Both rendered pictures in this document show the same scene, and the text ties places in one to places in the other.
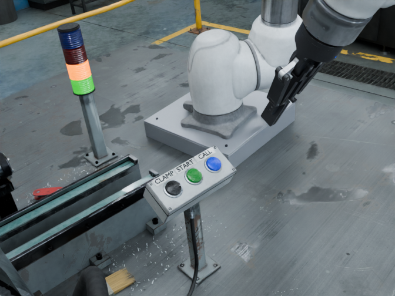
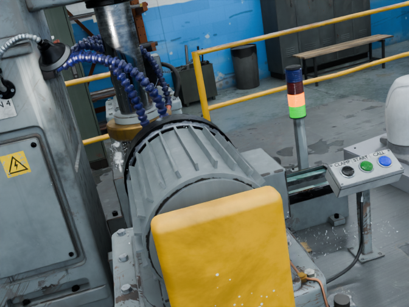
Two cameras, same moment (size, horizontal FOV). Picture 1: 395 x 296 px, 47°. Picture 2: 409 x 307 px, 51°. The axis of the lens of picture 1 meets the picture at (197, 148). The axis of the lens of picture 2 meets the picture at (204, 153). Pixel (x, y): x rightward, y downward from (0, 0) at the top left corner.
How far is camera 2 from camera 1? 0.35 m
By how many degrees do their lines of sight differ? 28
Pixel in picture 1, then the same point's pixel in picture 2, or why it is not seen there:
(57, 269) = not seen: hidden behind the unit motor
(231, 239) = (400, 240)
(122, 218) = (310, 206)
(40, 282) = not seen: hidden behind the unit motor
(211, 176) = (380, 169)
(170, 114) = (367, 146)
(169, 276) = (339, 254)
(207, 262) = (374, 250)
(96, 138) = (302, 155)
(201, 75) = (395, 109)
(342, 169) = not seen: outside the picture
